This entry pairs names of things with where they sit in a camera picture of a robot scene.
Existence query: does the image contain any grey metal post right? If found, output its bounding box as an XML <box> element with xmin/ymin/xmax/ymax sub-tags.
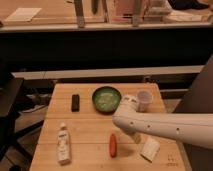
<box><xmin>132</xmin><ymin>0</ymin><xmax>142</xmax><ymax>27</ymax></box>

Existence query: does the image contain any red chili pepper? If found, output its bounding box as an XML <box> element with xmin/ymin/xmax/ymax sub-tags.
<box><xmin>109</xmin><ymin>134</ymin><xmax>117</xmax><ymax>157</ymax></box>

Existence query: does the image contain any white lotion bottle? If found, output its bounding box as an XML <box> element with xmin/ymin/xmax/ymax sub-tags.
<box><xmin>57</xmin><ymin>123</ymin><xmax>71</xmax><ymax>165</ymax></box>

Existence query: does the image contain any green ceramic bowl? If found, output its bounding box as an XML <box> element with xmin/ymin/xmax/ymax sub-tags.
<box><xmin>92</xmin><ymin>86</ymin><xmax>122</xmax><ymax>113</ymax></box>

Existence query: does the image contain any black office chair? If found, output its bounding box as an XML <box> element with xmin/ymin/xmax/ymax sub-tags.
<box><xmin>0</xmin><ymin>66</ymin><xmax>44</xmax><ymax>163</ymax></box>

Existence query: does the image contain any grey metal post left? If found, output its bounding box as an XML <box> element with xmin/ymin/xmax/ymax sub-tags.
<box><xmin>74</xmin><ymin>0</ymin><xmax>85</xmax><ymax>28</ymax></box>

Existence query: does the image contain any white paper cup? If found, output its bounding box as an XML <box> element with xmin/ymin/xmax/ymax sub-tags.
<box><xmin>137</xmin><ymin>90</ymin><xmax>153</xmax><ymax>112</ymax></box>

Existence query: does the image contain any grey metal post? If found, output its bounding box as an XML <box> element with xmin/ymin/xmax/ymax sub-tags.
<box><xmin>74</xmin><ymin>0</ymin><xmax>85</xmax><ymax>28</ymax></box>
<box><xmin>132</xmin><ymin>0</ymin><xmax>142</xmax><ymax>27</ymax></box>

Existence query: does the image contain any black rectangular block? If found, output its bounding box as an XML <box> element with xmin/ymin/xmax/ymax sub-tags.
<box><xmin>71</xmin><ymin>94</ymin><xmax>80</xmax><ymax>112</ymax></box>

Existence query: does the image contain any grey metal rail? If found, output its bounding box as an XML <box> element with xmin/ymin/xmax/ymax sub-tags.
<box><xmin>12</xmin><ymin>65</ymin><xmax>203</xmax><ymax>80</ymax></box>

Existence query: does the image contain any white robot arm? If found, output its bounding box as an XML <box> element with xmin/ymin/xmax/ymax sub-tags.
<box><xmin>112</xmin><ymin>95</ymin><xmax>213</xmax><ymax>149</ymax></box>

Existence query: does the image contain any white paper sheet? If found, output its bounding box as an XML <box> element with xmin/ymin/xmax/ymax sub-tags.
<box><xmin>4</xmin><ymin>7</ymin><xmax>41</xmax><ymax>22</ymax></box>

